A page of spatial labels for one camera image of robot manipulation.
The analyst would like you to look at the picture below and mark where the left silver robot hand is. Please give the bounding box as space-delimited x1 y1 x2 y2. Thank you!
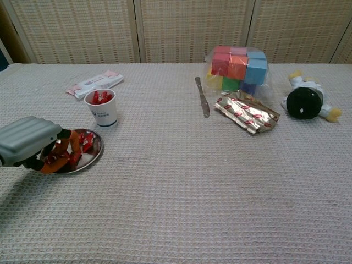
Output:
0 115 83 174

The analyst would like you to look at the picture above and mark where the metal bowl of red candies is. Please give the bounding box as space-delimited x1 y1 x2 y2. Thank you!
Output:
40 128 103 174

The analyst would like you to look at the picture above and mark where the white paper cup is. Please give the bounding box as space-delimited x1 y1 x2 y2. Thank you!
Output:
84 88 119 128

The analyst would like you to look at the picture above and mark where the pink white wet wipes pack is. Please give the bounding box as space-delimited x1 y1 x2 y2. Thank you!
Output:
65 69 124 100

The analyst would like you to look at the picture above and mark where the brown wooden board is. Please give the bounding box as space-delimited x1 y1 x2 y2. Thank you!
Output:
0 0 30 64

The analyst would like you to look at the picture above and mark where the bamboo folding screen panel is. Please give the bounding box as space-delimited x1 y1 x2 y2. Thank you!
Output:
134 0 255 64
329 19 352 64
246 0 352 64
1 0 141 64

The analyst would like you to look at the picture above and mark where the beige waffle tablecloth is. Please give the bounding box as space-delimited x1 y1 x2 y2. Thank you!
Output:
0 62 352 264

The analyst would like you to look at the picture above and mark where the metal butter knife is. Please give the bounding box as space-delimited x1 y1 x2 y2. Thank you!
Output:
195 76 211 119

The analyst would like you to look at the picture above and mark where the yellow cube block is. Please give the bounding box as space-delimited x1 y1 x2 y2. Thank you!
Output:
206 68 224 90

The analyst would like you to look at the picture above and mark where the green cube block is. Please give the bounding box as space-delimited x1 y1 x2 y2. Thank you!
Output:
221 76 243 92

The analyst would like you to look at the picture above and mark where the gold foil snack wrapper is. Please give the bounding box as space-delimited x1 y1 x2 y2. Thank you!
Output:
214 92 281 135

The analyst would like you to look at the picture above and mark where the orange cube block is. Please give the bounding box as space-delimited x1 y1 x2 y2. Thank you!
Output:
227 56 249 80

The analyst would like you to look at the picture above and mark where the dark blue cube block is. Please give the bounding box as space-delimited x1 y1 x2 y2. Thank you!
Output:
239 81 258 96

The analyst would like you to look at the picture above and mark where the pink cube block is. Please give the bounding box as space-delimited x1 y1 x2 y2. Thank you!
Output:
229 46 248 57

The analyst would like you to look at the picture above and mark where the light blue cube block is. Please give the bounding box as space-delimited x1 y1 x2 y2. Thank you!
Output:
246 50 267 61
244 59 269 85

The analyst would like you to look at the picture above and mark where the clear plastic bag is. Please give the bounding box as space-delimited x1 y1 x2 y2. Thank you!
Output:
203 46 273 100

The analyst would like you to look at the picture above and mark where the black-headed plush doll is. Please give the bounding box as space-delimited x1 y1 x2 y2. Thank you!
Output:
280 70 343 123

